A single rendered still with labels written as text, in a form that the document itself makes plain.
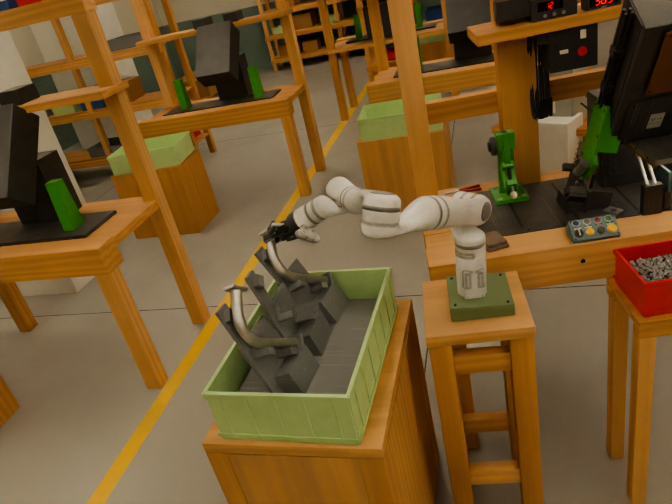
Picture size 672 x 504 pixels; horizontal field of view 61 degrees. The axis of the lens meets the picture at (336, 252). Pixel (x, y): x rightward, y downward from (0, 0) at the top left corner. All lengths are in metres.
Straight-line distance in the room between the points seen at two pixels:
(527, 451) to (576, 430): 0.57
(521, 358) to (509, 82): 1.13
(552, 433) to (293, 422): 1.36
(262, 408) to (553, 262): 1.09
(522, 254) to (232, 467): 1.15
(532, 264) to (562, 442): 0.85
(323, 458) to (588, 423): 1.38
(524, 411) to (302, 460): 0.75
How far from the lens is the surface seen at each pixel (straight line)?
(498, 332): 1.76
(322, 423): 1.54
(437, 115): 2.52
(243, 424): 1.64
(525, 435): 2.06
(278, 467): 1.70
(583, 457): 2.56
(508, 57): 2.42
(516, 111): 2.48
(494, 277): 1.92
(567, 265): 2.09
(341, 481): 1.67
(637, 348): 1.96
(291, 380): 1.63
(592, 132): 2.25
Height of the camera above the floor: 1.91
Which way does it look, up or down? 27 degrees down
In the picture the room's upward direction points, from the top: 13 degrees counter-clockwise
